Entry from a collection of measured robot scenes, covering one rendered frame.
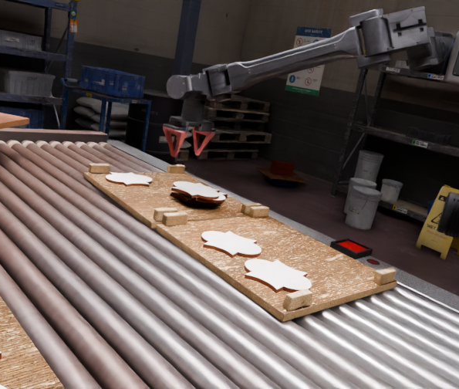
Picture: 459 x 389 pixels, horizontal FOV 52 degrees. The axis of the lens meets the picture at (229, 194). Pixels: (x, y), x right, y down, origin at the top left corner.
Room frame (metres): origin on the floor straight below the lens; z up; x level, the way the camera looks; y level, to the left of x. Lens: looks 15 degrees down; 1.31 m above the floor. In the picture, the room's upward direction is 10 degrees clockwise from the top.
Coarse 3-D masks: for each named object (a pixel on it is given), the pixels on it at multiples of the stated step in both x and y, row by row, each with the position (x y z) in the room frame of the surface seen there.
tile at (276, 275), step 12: (252, 264) 0.85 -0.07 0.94; (264, 264) 0.86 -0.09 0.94; (276, 264) 0.88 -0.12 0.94; (252, 276) 0.80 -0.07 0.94; (264, 276) 0.81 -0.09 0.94; (276, 276) 0.82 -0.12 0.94; (288, 276) 0.83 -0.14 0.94; (300, 276) 0.84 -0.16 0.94; (276, 288) 0.77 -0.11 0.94; (288, 288) 0.78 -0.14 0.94; (300, 288) 0.79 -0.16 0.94
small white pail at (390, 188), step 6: (384, 180) 5.48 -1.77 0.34; (390, 180) 5.51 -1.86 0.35; (384, 186) 5.37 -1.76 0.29; (390, 186) 5.30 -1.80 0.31; (396, 186) 5.29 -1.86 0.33; (402, 186) 5.35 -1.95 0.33; (384, 192) 5.35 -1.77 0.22; (390, 192) 5.30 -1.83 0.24; (396, 192) 5.31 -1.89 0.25; (384, 198) 5.33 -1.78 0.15; (390, 198) 5.30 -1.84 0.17; (396, 198) 5.32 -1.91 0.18
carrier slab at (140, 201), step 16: (96, 176) 1.30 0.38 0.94; (160, 176) 1.43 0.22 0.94; (176, 176) 1.47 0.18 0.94; (112, 192) 1.17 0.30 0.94; (128, 192) 1.20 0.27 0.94; (144, 192) 1.23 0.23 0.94; (160, 192) 1.25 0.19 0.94; (128, 208) 1.09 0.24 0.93; (144, 208) 1.09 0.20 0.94; (192, 208) 1.16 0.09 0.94; (208, 208) 1.19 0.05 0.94; (224, 208) 1.21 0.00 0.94; (240, 208) 1.24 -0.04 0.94; (160, 224) 1.02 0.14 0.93
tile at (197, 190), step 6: (174, 186) 1.20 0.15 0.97; (180, 186) 1.20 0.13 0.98; (186, 186) 1.21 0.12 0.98; (192, 186) 1.22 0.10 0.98; (198, 186) 1.24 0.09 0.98; (204, 186) 1.25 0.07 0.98; (186, 192) 1.16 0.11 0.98; (192, 192) 1.16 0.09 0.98; (198, 192) 1.17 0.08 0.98; (204, 192) 1.19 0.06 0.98; (210, 192) 1.20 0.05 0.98; (216, 192) 1.21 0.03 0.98; (204, 198) 1.15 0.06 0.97; (210, 198) 1.16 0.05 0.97; (216, 198) 1.17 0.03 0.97
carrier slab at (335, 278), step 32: (192, 224) 1.04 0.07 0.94; (224, 224) 1.09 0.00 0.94; (256, 224) 1.13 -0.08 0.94; (192, 256) 0.89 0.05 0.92; (224, 256) 0.89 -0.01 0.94; (288, 256) 0.95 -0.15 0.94; (320, 256) 0.99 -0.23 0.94; (256, 288) 0.77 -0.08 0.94; (320, 288) 0.82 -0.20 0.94; (352, 288) 0.85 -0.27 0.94; (384, 288) 0.90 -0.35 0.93
